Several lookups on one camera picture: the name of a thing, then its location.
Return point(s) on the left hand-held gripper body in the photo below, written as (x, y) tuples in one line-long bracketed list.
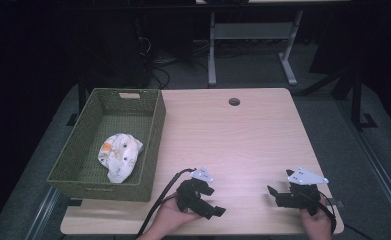
[(189, 195)]

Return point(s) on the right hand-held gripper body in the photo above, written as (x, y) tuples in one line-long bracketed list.
[(301, 195)]

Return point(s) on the white printed cloth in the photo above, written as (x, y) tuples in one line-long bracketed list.
[(121, 156)]

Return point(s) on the green woven basket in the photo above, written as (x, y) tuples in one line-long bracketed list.
[(83, 160)]

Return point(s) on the person's left hand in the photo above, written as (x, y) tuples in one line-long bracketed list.
[(169, 216)]

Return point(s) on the person's right hand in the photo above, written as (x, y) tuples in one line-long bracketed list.
[(314, 225)]

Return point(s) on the black metal stand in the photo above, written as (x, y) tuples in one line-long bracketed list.
[(358, 100)]

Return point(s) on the black table leg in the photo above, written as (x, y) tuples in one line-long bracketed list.
[(80, 96)]

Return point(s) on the dark computer tower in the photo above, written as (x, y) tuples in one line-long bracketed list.
[(119, 50)]

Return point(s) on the metal floor rail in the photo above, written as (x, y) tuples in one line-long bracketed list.
[(43, 213), (376, 166)]

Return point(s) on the grey metal desk frame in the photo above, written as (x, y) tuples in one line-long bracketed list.
[(249, 31)]

